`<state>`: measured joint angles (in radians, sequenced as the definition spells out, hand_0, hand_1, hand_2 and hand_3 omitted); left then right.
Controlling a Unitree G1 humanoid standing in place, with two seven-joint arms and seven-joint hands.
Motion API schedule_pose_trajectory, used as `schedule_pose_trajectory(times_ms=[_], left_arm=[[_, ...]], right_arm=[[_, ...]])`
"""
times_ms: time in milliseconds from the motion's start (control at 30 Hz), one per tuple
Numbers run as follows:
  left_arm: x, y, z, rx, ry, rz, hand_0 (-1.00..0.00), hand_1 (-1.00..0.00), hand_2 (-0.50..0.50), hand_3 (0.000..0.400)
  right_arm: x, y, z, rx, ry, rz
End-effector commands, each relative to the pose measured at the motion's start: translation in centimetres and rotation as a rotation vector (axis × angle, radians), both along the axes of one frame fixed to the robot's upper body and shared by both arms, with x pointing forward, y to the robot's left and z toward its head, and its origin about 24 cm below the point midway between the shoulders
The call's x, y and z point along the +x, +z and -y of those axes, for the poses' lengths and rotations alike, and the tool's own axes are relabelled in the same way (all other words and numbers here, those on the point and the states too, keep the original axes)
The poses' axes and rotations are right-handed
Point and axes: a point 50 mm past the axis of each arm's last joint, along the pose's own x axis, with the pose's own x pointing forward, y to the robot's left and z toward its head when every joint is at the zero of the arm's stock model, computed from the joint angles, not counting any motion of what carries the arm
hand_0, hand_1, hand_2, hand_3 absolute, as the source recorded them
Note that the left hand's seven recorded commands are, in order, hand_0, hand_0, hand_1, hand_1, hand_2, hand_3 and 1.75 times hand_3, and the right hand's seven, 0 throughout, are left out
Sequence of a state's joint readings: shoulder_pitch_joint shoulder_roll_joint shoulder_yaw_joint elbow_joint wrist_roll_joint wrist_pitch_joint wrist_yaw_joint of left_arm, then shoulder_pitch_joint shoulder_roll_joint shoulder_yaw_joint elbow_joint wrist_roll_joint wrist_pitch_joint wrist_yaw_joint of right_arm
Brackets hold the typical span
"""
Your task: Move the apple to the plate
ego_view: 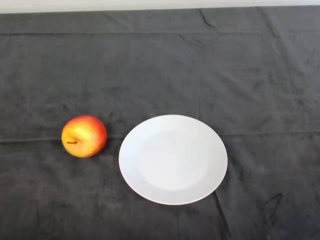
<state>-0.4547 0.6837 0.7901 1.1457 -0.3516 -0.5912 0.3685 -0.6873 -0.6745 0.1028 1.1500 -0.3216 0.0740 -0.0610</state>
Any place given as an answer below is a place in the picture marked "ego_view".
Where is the black cloth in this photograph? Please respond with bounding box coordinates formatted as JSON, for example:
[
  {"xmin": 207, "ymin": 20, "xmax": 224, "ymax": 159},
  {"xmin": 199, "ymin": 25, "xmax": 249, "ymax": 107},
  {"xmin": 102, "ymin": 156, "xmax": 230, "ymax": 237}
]
[{"xmin": 0, "ymin": 4, "xmax": 320, "ymax": 240}]

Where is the white round plate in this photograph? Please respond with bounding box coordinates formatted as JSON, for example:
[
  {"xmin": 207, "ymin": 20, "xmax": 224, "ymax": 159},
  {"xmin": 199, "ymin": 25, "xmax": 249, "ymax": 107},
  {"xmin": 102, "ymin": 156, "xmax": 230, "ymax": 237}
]
[{"xmin": 118, "ymin": 114, "xmax": 229, "ymax": 206}]

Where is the red yellow apple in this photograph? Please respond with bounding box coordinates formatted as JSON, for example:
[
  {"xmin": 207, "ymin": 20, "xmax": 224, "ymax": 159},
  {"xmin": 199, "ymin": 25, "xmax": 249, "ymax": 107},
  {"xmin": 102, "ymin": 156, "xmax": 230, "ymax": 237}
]
[{"xmin": 61, "ymin": 114, "xmax": 108, "ymax": 159}]

